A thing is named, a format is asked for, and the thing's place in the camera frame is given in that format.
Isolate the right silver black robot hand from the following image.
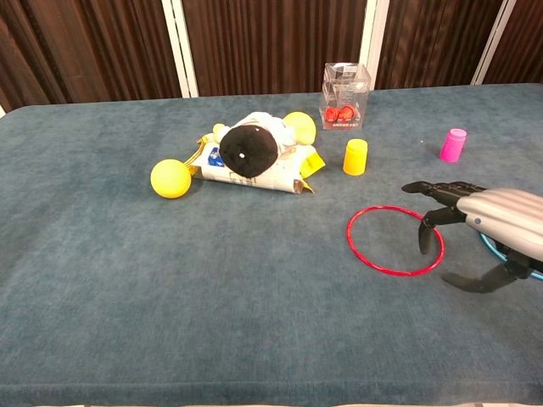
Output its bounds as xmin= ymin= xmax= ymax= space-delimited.
xmin=400 ymin=181 xmax=543 ymax=294

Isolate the blue ring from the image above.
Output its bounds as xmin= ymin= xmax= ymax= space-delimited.
xmin=478 ymin=231 xmax=543 ymax=281

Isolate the red ring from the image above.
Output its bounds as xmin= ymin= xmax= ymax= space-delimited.
xmin=345 ymin=204 xmax=445 ymax=277

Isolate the small pink cup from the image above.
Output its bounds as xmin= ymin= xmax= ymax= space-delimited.
xmin=439 ymin=127 xmax=468 ymax=164

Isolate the small yellow cup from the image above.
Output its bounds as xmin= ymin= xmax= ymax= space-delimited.
xmin=342 ymin=138 xmax=369 ymax=176

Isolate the brown ribbed partition panel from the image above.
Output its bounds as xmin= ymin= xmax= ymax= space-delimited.
xmin=375 ymin=0 xmax=504 ymax=91
xmin=0 ymin=0 xmax=183 ymax=112
xmin=182 ymin=0 xmax=368 ymax=98
xmin=483 ymin=0 xmax=543 ymax=86

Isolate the red toy in clear box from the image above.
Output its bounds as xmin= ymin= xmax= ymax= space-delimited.
xmin=324 ymin=105 xmax=356 ymax=121

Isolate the clear plastic box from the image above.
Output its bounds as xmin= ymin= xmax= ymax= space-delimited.
xmin=318 ymin=62 xmax=372 ymax=131

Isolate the yellow ball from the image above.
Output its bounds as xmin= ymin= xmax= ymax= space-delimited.
xmin=283 ymin=111 xmax=317 ymax=143
xmin=149 ymin=158 xmax=193 ymax=200

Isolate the white yellow snack bag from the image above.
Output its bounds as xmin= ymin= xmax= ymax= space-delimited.
xmin=186 ymin=133 xmax=327 ymax=197

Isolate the white plush astronaut black face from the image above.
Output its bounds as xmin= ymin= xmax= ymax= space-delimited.
xmin=211 ymin=110 xmax=317 ymax=179

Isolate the blue table cloth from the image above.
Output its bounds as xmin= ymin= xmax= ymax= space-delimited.
xmin=0 ymin=82 xmax=543 ymax=407

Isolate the white partition post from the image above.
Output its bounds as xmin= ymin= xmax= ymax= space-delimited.
xmin=160 ymin=0 xmax=200 ymax=98
xmin=470 ymin=0 xmax=521 ymax=86
xmin=359 ymin=0 xmax=392 ymax=91

